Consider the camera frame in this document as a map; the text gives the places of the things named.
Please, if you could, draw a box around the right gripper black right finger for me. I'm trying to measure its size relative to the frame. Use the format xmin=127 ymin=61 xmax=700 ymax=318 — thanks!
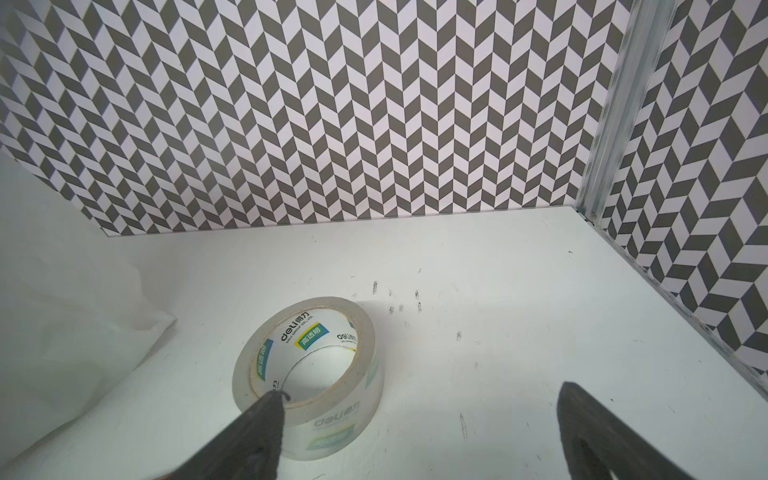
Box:
xmin=556 ymin=382 xmax=692 ymax=480

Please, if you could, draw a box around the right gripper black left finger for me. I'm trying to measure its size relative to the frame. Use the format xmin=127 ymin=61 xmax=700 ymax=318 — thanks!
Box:
xmin=164 ymin=390 xmax=290 ymax=479

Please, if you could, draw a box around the white plastic bag lemon print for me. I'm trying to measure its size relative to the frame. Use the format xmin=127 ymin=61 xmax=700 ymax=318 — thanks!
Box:
xmin=1 ymin=159 xmax=173 ymax=462

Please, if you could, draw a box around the clear packing tape roll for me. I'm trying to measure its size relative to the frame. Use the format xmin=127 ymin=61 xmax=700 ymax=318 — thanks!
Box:
xmin=232 ymin=297 xmax=384 ymax=461

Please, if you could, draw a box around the aluminium corner post right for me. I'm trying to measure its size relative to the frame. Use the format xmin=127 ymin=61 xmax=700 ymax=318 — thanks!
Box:
xmin=575 ymin=0 xmax=675 ymax=227

